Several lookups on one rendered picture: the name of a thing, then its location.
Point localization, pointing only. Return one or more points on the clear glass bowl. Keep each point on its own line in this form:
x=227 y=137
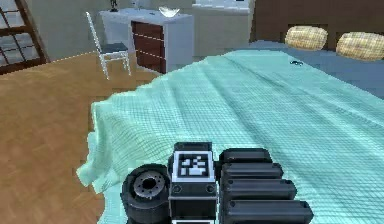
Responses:
x=169 y=12

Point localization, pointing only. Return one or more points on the yellow woven pillow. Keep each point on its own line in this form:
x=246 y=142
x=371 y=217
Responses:
x=361 y=46
x=306 y=37

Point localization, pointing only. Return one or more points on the small black eyeglasses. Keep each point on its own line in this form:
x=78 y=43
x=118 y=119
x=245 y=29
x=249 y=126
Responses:
x=295 y=62

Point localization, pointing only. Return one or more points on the small black statuette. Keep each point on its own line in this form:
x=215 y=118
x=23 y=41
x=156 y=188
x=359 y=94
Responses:
x=114 y=5

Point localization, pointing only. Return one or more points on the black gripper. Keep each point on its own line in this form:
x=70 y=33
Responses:
x=146 y=190

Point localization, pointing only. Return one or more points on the white chair with grey seat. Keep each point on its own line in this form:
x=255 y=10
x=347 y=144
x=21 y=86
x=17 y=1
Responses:
x=111 y=50

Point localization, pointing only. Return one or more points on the brown framed window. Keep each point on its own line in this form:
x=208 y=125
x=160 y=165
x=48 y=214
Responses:
x=18 y=33

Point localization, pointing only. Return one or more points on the bed with turquoise blanket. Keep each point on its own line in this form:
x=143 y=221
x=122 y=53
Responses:
x=253 y=126

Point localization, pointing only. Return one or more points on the beige cabinet with white top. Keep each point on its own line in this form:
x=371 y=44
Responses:
x=221 y=30

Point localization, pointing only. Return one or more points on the white desk with brown drawers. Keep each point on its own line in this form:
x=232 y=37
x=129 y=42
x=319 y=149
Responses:
x=156 y=36

